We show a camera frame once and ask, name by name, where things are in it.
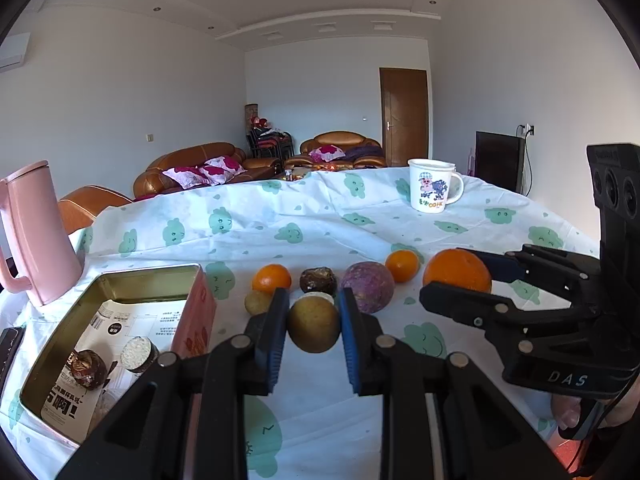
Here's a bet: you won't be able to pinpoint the large orange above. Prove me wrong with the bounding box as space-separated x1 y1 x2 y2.
422 248 492 294

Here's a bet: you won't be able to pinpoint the small orange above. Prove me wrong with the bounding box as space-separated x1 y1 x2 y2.
385 249 420 284

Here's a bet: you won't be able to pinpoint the brown-green round fruit front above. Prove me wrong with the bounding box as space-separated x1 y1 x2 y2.
288 298 341 353

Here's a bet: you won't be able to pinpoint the brown-green round fruit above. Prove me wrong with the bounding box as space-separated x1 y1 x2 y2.
244 290 272 316
288 298 341 353

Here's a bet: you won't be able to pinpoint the person's hand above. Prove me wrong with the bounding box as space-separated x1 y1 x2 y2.
549 383 640 436

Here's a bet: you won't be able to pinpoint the rice-topped cake in tin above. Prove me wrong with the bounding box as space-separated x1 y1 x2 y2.
119 336 158 374

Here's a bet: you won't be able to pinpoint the metal tin box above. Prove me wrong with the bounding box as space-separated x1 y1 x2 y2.
20 264 216 445

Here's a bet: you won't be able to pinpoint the wrapped brown pastry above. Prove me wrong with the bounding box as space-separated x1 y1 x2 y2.
70 349 107 390

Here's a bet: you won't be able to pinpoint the printed paper sheet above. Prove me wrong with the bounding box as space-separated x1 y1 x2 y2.
41 299 186 444

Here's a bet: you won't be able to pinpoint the purple round fruit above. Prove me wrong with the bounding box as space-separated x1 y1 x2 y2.
341 261 395 314

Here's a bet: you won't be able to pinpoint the brown-green round fruit back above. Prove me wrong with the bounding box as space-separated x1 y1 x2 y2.
244 290 272 316

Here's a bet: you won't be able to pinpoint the white cartoon mug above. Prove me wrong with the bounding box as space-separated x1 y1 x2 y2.
408 158 464 214

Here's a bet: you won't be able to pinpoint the black television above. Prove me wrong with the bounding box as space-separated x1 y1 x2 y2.
474 131 525 193

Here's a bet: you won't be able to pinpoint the orange left back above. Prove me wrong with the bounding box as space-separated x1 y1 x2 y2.
252 263 292 294

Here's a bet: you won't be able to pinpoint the dark brown dried fruit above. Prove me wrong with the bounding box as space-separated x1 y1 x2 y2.
299 266 337 296

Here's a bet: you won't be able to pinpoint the black smartphone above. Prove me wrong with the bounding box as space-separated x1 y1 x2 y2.
0 326 25 393

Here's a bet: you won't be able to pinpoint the pink electric kettle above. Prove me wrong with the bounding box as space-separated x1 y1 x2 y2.
1 160 82 307

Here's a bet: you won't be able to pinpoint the small brown leather sofa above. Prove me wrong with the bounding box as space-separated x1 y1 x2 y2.
283 131 386 171

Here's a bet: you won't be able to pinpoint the pink cushion on small sofa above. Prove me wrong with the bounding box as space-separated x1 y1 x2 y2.
308 144 345 164

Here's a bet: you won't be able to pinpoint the brown wooden door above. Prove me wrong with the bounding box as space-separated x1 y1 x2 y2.
380 67 428 166

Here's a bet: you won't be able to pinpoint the brown leather armchair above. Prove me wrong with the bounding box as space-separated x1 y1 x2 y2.
58 185 132 234

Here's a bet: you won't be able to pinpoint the coffee table with items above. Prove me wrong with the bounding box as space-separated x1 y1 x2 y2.
276 167 312 182

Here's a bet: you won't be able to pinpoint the long brown leather sofa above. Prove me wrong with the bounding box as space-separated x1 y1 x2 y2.
132 142 282 200

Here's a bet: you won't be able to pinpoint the pink floral cushion left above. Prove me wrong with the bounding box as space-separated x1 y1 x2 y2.
163 166 209 190

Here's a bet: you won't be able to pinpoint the pink floral cushion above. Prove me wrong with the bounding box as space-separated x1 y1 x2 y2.
163 166 209 190
200 155 246 185

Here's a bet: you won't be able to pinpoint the pink floral cushion right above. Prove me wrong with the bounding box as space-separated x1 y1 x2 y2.
200 155 246 185

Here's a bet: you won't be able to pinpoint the stacked dark chairs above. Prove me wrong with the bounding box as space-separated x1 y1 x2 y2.
247 116 294 160

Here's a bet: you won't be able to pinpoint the white air conditioner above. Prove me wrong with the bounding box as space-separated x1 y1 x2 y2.
0 32 30 73

